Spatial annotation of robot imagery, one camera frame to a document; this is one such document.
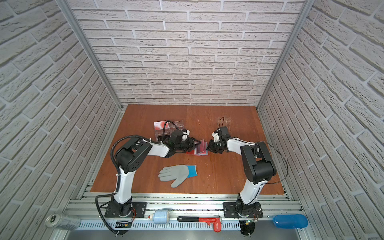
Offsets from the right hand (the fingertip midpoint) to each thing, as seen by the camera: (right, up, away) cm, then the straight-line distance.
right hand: (207, 147), depth 95 cm
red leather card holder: (-4, -2, -2) cm, 5 cm away
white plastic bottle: (-23, -26, -31) cm, 46 cm away
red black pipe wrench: (+3, -31, -26) cm, 40 cm away
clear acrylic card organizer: (-32, +9, +2) cm, 33 cm away
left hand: (-4, +3, -2) cm, 5 cm away
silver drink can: (-63, -25, -35) cm, 76 cm away
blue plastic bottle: (+38, -31, -26) cm, 56 cm away
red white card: (-31, +14, +2) cm, 34 cm away
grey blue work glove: (-17, -13, -11) cm, 24 cm away
